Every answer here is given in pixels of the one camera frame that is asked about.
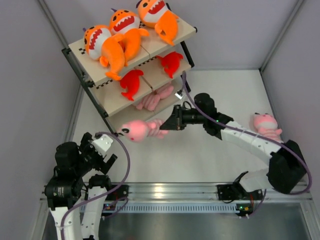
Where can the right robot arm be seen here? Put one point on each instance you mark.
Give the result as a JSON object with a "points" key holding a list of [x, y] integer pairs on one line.
{"points": [[285, 166]]}

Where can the beige three-tier shelf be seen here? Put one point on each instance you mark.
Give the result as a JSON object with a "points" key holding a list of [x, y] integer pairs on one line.
{"points": [[129, 68]]}

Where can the small red shark plush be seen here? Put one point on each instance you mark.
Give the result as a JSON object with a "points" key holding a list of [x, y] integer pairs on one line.
{"points": [[170, 62]]}

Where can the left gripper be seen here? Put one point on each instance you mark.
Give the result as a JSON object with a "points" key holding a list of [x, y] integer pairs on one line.
{"points": [[101, 165]]}

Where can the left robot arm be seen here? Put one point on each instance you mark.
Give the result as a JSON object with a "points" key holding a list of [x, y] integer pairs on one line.
{"points": [[79, 179]]}

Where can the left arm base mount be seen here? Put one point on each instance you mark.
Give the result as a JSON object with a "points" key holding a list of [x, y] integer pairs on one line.
{"points": [[122, 191]]}

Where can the pink striped plush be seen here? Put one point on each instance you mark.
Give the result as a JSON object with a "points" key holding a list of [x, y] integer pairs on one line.
{"points": [[138, 130], [267, 126], [165, 91], [148, 102]]}

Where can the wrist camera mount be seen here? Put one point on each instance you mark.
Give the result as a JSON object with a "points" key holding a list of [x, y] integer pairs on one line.
{"points": [[102, 144], [180, 94]]}

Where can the orange shark plush facing up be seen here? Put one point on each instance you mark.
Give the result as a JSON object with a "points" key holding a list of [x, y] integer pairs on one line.
{"points": [[156, 14]]}

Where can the orange shark plush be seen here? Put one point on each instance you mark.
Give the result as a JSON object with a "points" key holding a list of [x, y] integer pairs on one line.
{"points": [[127, 23]]}

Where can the orange shark plush face down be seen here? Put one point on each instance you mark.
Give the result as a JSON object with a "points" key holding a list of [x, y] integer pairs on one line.
{"points": [[102, 46]]}

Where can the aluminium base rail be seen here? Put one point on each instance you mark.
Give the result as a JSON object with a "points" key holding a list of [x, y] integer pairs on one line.
{"points": [[190, 198]]}

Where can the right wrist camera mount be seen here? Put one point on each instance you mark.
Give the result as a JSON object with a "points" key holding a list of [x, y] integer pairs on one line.
{"points": [[180, 94]]}

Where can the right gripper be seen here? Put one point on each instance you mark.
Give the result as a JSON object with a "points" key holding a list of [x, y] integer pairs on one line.
{"points": [[175, 121]]}

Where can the large red shark plush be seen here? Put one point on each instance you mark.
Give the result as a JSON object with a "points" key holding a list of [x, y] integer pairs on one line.
{"points": [[131, 82]]}

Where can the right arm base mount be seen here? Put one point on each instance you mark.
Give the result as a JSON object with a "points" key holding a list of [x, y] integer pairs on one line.
{"points": [[235, 192]]}

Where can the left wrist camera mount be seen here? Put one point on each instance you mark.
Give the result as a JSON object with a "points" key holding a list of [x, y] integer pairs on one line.
{"points": [[102, 144]]}

